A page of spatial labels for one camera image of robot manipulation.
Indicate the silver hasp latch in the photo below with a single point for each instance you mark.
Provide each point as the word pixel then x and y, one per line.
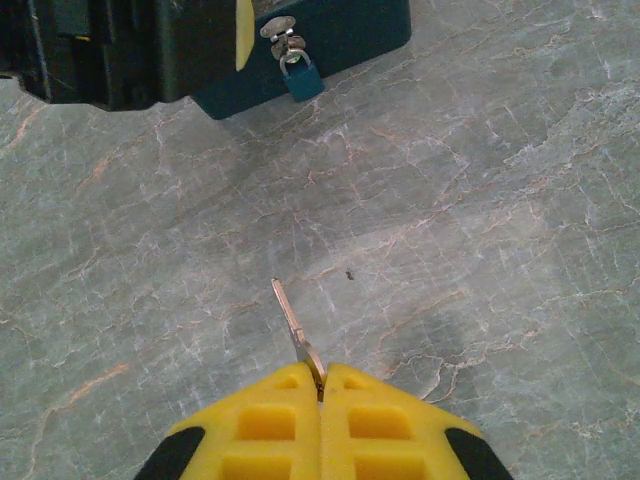
pixel 276 27

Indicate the brass key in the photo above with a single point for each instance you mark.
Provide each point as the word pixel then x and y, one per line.
pixel 290 315

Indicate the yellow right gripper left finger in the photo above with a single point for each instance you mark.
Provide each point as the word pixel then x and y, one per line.
pixel 260 430

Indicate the blue starry night print box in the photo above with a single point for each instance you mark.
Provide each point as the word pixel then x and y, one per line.
pixel 345 35

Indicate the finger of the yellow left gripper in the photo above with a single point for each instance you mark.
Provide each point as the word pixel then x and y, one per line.
pixel 243 35

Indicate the blue padlock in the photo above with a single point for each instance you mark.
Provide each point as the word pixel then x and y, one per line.
pixel 304 82

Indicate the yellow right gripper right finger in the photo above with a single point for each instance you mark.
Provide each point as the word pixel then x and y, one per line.
pixel 380 430

